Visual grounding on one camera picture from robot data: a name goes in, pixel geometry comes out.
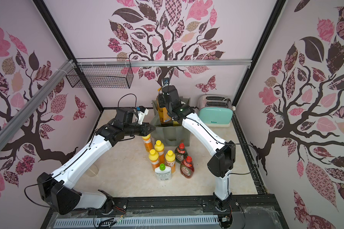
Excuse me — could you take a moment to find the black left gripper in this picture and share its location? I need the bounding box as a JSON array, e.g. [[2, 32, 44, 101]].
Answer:
[[124, 122, 156, 136]]

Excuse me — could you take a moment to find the grey-green shopping bag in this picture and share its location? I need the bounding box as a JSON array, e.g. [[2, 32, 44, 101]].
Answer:
[[151, 100, 191, 147]]

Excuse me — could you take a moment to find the orange pump soap bottle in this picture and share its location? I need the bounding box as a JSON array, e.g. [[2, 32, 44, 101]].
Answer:
[[156, 94, 174, 127]]

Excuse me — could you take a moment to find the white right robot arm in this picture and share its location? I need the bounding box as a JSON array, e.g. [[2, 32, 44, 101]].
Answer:
[[158, 85, 236, 211]]

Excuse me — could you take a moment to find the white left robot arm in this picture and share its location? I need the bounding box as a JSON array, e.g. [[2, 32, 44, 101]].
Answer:
[[37, 123, 155, 215]]

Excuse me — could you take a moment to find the orange bottle yellow cap rear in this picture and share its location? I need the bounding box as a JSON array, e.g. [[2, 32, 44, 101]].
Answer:
[[142, 134, 153, 153]]

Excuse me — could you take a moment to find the orange bottle yellow cap middle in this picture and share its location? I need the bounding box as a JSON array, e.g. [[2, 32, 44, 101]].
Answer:
[[154, 140, 165, 163]]

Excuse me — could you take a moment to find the orange bottle yellow cap front-left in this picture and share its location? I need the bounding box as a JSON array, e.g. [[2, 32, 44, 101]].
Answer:
[[149, 149, 160, 171]]

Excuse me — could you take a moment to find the orange bottle yellow cap front-right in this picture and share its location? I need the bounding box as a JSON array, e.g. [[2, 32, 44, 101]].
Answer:
[[165, 150, 176, 174]]

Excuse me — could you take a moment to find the dark green bottle red cap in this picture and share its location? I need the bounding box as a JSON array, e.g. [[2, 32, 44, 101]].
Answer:
[[174, 143, 188, 164]]

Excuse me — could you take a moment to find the mint green toaster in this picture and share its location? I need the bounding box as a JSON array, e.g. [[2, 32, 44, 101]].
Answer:
[[197, 94, 233, 127]]

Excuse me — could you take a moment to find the white bottle green cap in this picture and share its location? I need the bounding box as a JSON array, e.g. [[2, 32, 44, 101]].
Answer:
[[154, 163, 172, 181]]

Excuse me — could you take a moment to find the clear glass jar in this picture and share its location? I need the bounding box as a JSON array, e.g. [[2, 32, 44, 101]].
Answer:
[[85, 164, 99, 177]]

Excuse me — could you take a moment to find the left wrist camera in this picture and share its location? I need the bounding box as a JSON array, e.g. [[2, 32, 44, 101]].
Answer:
[[114, 105, 149, 125]]

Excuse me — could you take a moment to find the black wire basket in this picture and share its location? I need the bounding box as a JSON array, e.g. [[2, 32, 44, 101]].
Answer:
[[66, 57, 134, 89]]

